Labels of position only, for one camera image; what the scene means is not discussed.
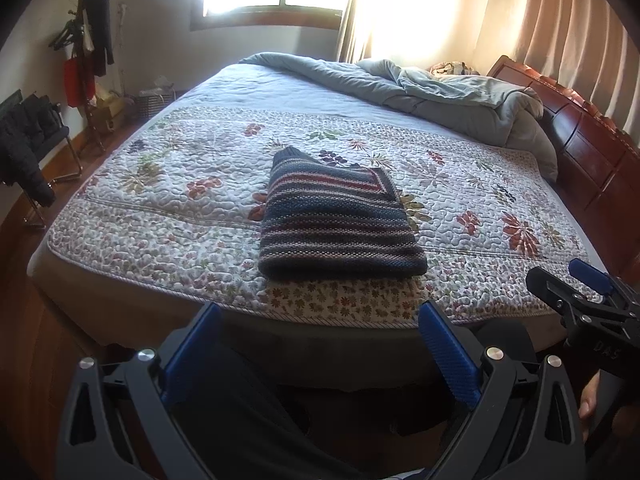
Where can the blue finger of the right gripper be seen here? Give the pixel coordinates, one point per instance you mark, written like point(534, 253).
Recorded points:
point(590, 276)
point(549, 289)

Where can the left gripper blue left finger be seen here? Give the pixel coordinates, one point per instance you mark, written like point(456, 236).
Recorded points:
point(119, 422)

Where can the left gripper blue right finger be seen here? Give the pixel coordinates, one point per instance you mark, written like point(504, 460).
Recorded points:
point(521, 418)

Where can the striped knit sweater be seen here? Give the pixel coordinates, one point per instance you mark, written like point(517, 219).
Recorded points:
point(323, 222)

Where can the wooden coat rack with clothes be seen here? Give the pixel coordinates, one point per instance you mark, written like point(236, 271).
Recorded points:
point(88, 35)

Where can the person's right hand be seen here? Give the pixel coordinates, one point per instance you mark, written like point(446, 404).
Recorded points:
point(589, 397)

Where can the wooden headboard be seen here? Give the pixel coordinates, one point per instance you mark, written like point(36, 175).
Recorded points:
point(598, 168)

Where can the grey-green duvet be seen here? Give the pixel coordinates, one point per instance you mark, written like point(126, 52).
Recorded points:
point(485, 109)

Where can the floral quilted bedspread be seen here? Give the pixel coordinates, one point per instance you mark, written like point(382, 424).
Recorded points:
point(171, 217)

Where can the patterned pillow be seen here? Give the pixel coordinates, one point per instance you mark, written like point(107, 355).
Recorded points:
point(452, 68)

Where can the beige curtain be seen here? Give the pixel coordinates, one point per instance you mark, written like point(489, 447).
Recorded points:
point(581, 44)

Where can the chair with black jacket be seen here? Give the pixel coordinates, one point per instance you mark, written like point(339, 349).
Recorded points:
point(31, 128)

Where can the yellow-brown box on floor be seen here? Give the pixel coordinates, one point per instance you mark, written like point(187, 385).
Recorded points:
point(108, 111)

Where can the wire basket by wall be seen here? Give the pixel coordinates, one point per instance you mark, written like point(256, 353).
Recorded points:
point(152, 101)

